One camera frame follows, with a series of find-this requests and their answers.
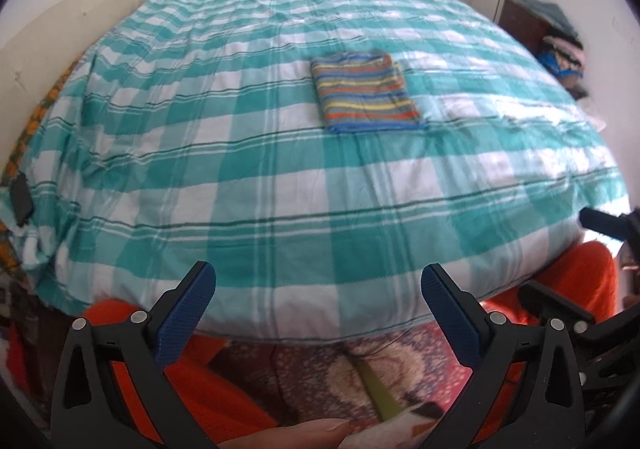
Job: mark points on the teal checked blanket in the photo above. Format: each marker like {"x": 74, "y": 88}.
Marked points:
{"x": 280, "y": 189}

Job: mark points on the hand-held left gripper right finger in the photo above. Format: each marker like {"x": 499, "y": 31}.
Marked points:
{"x": 450, "y": 314}

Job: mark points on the cream padded headboard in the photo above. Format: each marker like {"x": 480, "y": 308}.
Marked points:
{"x": 60, "y": 39}

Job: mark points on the small black device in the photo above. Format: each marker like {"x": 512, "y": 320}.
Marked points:
{"x": 22, "y": 199}

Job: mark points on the patterned floor rug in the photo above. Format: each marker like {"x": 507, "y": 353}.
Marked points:
{"x": 310, "y": 369}

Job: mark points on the dark wooden cabinet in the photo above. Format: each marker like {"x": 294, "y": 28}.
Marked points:
{"x": 520, "y": 26}

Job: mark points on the striped knitted small garment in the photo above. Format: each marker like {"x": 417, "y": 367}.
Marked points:
{"x": 367, "y": 91}

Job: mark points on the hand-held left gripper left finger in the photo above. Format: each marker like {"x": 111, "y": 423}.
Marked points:
{"x": 182, "y": 314}

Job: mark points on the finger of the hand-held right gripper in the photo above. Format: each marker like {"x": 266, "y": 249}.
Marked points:
{"x": 607, "y": 224}
{"x": 555, "y": 301}

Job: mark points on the pile of folded clothes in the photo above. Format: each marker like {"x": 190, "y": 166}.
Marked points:
{"x": 562, "y": 54}

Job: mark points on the person's bare foot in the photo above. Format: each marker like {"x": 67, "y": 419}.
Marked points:
{"x": 295, "y": 434}

